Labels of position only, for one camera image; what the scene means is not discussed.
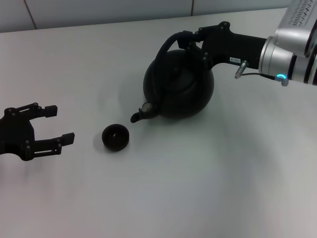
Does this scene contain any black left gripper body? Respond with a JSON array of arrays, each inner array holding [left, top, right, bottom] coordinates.
[[0, 108, 37, 162]]

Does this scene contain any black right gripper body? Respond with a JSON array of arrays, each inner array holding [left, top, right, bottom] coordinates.
[[198, 21, 268, 71]]

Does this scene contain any black round teapot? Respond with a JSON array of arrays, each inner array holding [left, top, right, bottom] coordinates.
[[130, 31, 215, 124]]

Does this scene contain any small black teacup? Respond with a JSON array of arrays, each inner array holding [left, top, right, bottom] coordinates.
[[102, 123, 130, 151]]

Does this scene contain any right gripper cable with plug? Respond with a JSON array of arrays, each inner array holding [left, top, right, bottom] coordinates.
[[234, 59, 289, 87]]

